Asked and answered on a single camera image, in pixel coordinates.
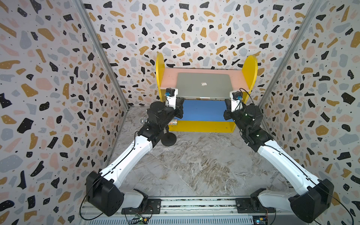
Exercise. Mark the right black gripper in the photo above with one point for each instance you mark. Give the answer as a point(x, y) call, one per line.
point(229, 114)

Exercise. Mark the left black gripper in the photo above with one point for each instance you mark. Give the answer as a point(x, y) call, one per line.
point(178, 108)

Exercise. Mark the silver laptop computer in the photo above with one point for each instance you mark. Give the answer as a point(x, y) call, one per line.
point(197, 85)

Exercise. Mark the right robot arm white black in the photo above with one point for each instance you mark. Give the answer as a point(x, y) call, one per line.
point(311, 196)

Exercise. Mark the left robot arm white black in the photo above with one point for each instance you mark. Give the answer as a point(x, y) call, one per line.
point(103, 188)

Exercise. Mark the yellow pink blue shelf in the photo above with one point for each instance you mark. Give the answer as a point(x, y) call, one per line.
point(204, 114)

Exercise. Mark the right green circuit board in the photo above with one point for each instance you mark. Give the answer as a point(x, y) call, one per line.
point(259, 220)

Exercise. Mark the green circuit board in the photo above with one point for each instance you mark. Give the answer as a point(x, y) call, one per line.
point(140, 220)
point(259, 220)

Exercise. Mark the left green circuit board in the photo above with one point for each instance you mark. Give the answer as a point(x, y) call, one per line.
point(140, 220)

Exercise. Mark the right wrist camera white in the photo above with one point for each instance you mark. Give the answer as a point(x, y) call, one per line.
point(235, 99)

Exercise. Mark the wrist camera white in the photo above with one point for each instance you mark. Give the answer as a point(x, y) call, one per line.
point(235, 99)
point(171, 94)

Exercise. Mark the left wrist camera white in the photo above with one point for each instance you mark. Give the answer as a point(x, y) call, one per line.
point(171, 94)

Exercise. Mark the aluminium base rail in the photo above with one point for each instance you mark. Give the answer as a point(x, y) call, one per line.
point(219, 210)

